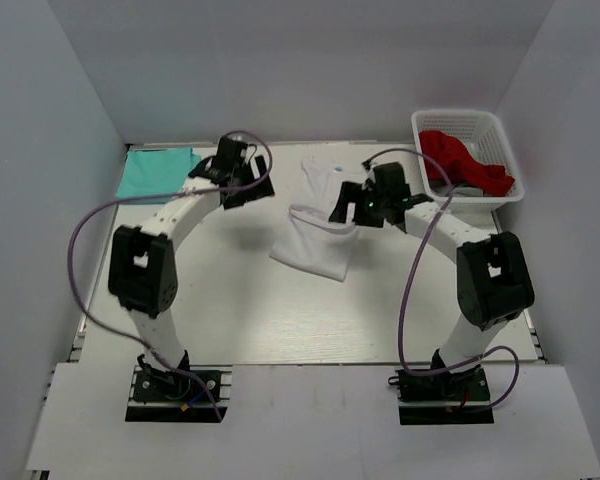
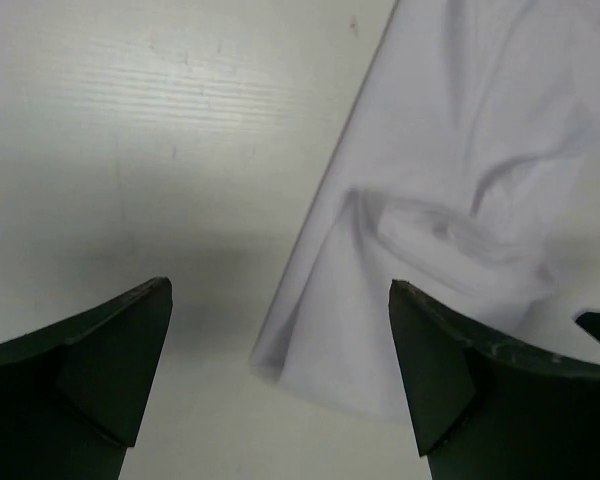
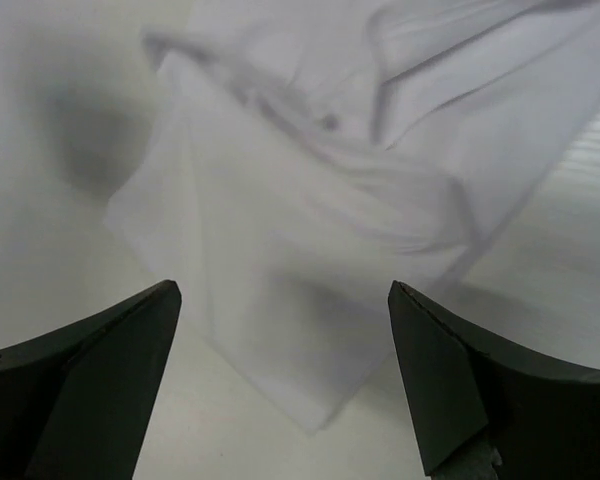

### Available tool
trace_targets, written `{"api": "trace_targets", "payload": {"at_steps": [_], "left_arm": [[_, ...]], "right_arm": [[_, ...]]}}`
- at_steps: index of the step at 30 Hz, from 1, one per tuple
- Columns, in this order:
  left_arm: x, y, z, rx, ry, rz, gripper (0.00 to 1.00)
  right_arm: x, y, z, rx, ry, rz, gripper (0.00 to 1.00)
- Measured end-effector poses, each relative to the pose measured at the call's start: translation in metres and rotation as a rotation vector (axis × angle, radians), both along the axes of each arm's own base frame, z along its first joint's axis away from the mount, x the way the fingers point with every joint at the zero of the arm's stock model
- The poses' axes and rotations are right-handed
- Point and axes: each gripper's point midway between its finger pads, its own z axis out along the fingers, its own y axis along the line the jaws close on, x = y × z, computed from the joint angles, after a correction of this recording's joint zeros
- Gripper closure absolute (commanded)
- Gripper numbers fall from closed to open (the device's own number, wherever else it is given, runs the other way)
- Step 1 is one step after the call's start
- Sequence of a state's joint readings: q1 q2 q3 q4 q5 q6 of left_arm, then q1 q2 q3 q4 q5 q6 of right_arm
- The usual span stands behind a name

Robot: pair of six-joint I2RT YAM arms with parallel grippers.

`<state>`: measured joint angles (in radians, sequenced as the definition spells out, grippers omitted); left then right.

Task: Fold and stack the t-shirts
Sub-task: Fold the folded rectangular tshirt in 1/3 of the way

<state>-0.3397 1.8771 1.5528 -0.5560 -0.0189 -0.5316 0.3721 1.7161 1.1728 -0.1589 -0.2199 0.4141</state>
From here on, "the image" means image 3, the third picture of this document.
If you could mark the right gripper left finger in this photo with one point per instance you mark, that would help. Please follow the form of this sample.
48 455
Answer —
75 403

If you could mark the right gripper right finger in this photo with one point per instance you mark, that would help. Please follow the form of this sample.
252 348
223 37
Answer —
484 407

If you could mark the white t-shirt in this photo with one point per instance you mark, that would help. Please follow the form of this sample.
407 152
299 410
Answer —
313 152

